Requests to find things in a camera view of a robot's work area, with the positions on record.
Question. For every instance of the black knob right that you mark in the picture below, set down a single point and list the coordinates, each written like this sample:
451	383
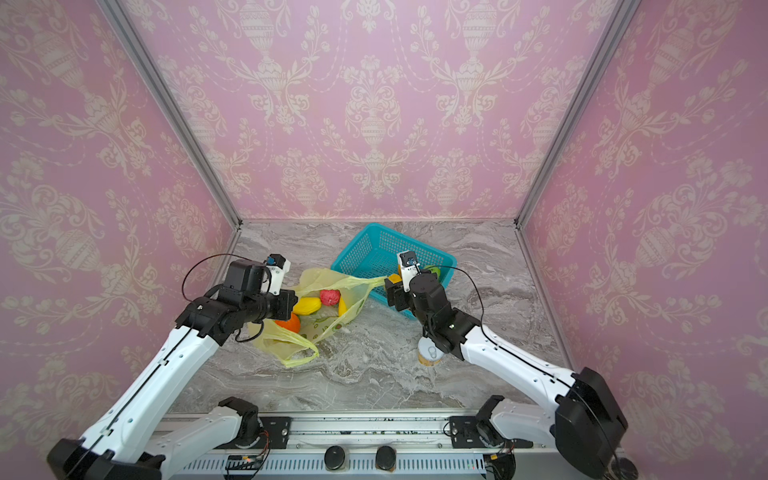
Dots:
386	458

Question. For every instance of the black knob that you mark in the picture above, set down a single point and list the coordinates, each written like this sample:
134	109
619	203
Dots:
335	458
386	458

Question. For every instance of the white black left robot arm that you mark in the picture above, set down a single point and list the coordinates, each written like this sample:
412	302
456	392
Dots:
121	445

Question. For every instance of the green toy apple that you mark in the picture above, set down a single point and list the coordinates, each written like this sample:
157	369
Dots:
435	271

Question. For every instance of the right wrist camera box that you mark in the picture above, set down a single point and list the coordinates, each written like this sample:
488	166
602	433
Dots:
409	268

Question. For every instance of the yellow toy banana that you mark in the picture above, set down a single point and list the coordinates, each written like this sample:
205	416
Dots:
342	307

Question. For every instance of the red pink toy apple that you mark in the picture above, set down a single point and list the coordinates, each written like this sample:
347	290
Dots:
330	297

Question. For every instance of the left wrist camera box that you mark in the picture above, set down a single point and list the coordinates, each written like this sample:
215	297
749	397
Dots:
276	267

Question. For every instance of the aluminium corner post left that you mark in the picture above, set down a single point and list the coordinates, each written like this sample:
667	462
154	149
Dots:
148	69

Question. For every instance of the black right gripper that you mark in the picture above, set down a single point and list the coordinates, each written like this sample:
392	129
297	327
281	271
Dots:
395	293

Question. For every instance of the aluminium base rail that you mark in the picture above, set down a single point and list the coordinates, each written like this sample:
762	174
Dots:
429	444

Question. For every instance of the yellow toy lemon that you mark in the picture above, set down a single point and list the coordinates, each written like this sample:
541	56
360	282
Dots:
307	306

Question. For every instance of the teal plastic mesh basket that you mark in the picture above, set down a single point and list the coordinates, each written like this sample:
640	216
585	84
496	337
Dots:
374	253

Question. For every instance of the black knob left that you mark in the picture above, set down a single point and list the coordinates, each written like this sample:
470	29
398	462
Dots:
335	458

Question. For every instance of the yellow translucent plastic bag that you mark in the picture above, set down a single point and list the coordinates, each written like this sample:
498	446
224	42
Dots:
294	350

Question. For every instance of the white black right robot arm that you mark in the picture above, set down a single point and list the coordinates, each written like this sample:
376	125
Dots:
580	415

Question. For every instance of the aluminium corner post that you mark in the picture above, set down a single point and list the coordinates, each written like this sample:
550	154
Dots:
617	26
148	69

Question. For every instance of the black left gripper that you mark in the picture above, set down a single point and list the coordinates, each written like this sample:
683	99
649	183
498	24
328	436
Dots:
288	300

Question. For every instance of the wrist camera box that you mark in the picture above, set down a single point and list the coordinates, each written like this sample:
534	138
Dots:
276	267
409	268

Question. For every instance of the yellow tin can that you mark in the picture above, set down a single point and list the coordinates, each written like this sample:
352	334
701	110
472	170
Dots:
428	353

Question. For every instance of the aluminium corner post right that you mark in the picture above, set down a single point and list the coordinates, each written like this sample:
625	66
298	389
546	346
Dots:
617	26

